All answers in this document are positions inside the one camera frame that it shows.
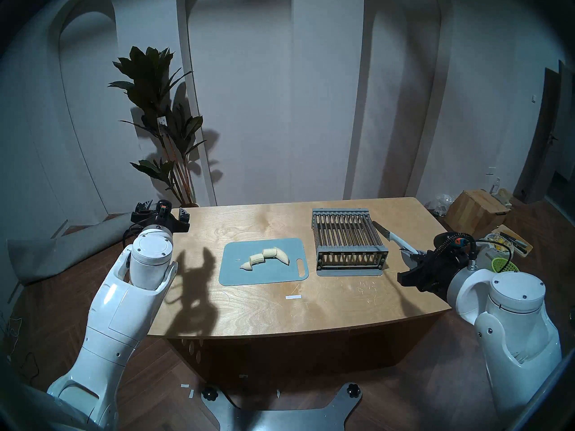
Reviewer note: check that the tall potted green plant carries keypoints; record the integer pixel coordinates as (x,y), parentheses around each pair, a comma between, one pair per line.
(152,84)

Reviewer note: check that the peeled banana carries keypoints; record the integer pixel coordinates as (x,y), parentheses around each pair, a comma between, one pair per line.
(283,256)

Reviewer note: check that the green mesh waste basket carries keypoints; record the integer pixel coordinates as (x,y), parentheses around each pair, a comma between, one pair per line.
(505,265)

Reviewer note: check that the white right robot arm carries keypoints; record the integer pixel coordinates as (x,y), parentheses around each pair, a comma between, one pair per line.
(512,327)

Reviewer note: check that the cut banana tip piece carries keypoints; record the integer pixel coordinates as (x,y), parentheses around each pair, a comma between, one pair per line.
(245,265)

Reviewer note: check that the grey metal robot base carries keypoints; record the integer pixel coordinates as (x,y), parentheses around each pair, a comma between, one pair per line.
(278,419)

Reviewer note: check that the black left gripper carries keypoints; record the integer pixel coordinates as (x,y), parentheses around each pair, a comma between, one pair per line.
(159,219)

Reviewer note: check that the beige crumpled paper bag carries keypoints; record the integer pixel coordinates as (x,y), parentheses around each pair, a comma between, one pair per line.
(503,196)

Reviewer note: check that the grey metal rod rack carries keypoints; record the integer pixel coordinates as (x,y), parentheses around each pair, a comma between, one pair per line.
(348,232)

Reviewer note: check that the blue plastic cutting board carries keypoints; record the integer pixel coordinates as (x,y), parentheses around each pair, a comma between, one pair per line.
(251,277)

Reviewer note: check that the shallow cardboard tray with tools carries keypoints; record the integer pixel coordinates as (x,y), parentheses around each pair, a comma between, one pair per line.
(519,241)

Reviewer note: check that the black base levelling knob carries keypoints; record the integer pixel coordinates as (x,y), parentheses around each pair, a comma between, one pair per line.
(351,392)
(209,394)

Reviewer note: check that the clear crumpled plastic bag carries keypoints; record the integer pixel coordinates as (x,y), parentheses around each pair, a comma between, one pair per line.
(441,204)

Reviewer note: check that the rolled grey floor mat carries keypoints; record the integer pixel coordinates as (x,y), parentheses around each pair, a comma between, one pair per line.
(67,250)

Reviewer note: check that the cut banana chunk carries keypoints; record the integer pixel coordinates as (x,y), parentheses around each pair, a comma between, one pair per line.
(256,259)
(269,253)

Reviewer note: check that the plain brown cardboard box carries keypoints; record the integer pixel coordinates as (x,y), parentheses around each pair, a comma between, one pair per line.
(476,212)

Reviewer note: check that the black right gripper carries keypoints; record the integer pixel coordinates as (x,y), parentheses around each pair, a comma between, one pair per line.
(433,273)

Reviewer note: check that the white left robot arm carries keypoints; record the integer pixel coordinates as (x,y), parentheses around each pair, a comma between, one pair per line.
(117,309)

